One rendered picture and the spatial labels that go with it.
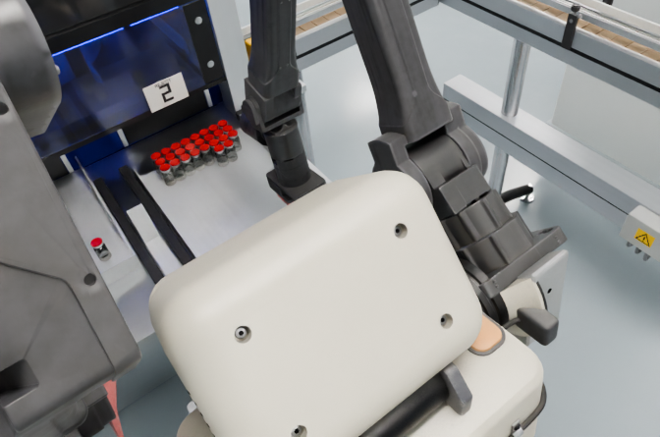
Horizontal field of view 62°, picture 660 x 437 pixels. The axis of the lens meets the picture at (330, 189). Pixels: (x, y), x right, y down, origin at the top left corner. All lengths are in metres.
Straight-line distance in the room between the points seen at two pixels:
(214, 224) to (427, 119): 0.60
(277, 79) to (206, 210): 0.39
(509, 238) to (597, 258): 1.64
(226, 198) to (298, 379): 0.78
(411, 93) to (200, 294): 0.31
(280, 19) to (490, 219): 0.37
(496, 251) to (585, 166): 1.14
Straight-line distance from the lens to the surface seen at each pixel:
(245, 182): 1.13
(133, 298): 1.02
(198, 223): 1.08
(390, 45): 0.55
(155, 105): 1.19
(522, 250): 0.57
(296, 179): 0.91
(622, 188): 1.66
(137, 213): 1.08
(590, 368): 1.95
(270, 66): 0.78
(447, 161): 0.58
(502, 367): 0.48
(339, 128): 2.61
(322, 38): 1.49
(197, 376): 0.35
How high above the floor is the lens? 1.66
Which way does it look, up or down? 46 degrees down
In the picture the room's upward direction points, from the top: 7 degrees counter-clockwise
